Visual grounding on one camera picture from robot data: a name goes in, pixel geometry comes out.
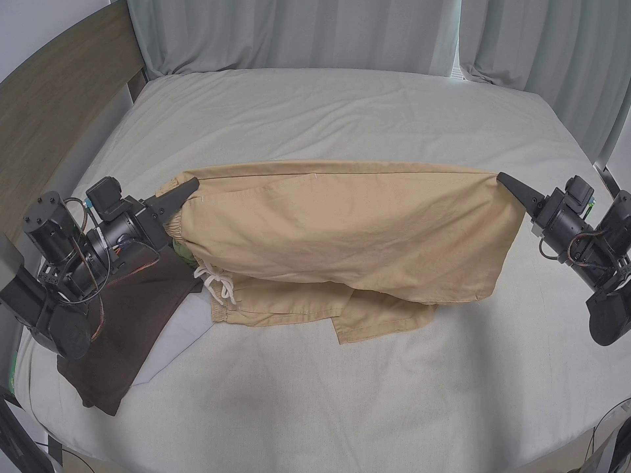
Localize bed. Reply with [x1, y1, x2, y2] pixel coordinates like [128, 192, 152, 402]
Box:
[0, 0, 631, 468]

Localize dark brown garment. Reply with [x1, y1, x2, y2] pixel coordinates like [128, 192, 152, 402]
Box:
[57, 252, 205, 417]

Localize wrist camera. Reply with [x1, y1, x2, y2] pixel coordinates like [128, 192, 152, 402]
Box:
[85, 176, 144, 225]
[563, 175, 597, 213]

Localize green garment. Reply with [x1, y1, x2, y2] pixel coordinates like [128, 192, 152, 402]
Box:
[170, 238, 198, 273]

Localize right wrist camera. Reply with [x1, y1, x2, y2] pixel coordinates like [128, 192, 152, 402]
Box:
[563, 175, 597, 213]

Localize grey-green curtain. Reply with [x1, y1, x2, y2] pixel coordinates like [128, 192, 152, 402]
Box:
[456, 0, 631, 169]
[120, 0, 466, 81]

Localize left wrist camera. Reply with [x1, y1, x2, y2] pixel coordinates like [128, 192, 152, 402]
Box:
[85, 176, 144, 225]

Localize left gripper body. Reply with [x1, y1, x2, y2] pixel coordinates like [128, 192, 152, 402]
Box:
[100, 196, 172, 261]

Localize white garment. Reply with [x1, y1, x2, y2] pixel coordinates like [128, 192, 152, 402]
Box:
[129, 291, 216, 389]

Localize tan drawstring pants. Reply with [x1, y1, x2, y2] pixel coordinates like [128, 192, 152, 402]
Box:
[157, 160, 526, 346]

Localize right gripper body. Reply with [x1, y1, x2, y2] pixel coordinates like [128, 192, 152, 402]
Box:
[530, 190, 593, 261]

